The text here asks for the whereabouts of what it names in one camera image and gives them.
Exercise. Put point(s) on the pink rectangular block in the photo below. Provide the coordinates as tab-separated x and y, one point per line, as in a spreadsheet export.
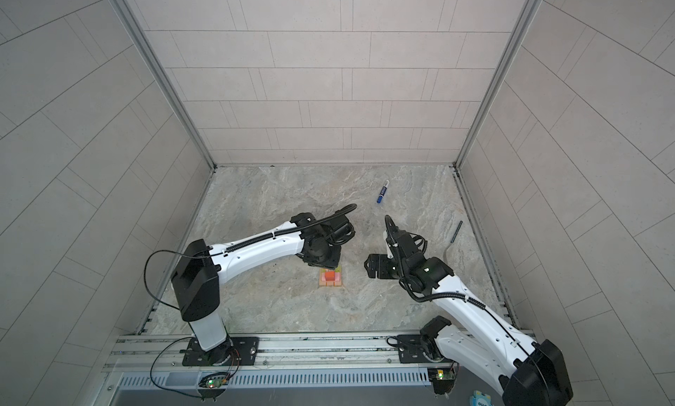
330	277

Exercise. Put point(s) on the light blue object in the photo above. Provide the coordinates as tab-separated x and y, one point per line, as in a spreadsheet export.
479	398

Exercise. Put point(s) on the aluminium mounting rail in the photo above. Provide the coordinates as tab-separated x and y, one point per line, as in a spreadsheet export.
274	351

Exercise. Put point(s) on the blue marker pen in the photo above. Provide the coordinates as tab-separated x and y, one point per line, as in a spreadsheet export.
383	192

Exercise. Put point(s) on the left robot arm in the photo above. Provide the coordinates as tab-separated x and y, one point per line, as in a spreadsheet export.
203	269

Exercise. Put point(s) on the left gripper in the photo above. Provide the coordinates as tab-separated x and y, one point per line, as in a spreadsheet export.
334	263

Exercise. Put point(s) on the natural wood block 31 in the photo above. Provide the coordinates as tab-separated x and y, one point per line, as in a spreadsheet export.
321	283

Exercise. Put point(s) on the right circuit board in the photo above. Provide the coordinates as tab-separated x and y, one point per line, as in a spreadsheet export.
442	380

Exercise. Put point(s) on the circuit board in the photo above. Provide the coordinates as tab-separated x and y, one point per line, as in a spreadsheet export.
442	380
215	381

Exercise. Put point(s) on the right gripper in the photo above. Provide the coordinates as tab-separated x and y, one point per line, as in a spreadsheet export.
381	272

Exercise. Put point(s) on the dark grey pen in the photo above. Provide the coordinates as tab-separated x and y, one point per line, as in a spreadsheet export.
456	232

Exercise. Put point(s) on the left circuit board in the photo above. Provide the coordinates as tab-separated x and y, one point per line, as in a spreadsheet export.
215	381

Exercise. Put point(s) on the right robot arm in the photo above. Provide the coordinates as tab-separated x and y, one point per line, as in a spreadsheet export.
522	370

